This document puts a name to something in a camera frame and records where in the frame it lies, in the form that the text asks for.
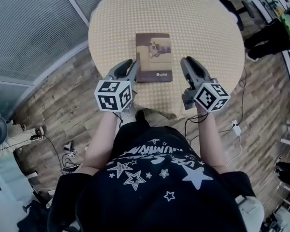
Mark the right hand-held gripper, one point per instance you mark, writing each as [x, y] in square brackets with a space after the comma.
[207, 97]

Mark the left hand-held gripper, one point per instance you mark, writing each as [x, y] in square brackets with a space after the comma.
[111, 95]

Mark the brown cover book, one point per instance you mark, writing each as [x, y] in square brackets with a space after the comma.
[154, 64]

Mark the person's right forearm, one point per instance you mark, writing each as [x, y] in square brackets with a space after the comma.
[210, 139]

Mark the person's left forearm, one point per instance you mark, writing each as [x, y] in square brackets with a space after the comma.
[99, 141]

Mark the person's black shoe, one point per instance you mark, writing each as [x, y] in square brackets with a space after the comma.
[140, 117]

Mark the yellow checked tablecloth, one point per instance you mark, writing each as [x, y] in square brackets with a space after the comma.
[195, 20]

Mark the white power adapter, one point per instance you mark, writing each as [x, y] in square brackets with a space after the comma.
[236, 127]

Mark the small grey white device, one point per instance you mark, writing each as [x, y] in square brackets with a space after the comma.
[68, 149]

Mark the person's black star shirt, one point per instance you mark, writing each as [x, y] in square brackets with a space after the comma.
[147, 202]

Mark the grey hip pouch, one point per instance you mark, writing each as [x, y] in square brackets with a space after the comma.
[251, 209]

